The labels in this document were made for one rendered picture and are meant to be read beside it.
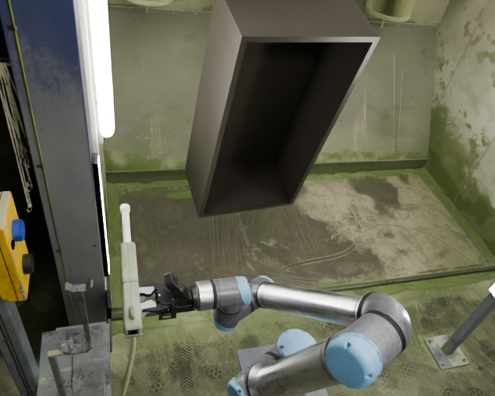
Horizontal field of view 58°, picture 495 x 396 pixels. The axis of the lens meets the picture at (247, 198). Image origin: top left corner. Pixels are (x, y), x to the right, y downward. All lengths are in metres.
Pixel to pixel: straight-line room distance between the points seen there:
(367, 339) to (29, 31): 1.13
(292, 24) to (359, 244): 1.87
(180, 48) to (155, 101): 0.42
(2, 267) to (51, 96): 0.55
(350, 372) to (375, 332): 0.10
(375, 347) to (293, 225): 2.25
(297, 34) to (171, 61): 1.66
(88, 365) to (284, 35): 1.35
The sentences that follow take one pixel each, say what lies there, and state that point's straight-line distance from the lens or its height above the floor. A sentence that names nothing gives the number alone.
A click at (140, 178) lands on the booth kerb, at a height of 0.09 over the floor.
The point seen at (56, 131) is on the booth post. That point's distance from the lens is 1.51.
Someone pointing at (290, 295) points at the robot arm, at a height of 1.18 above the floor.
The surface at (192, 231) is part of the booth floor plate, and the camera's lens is 3.03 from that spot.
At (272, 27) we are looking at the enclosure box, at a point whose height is 1.65.
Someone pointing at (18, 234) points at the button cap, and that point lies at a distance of 1.10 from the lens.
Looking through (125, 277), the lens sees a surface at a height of 1.20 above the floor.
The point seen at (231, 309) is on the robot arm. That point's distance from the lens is 1.42.
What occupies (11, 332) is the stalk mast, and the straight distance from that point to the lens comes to 1.40.
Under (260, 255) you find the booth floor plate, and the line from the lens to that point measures 2.96.
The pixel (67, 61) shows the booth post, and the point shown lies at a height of 1.65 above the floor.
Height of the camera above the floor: 2.28
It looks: 42 degrees down
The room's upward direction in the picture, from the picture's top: 12 degrees clockwise
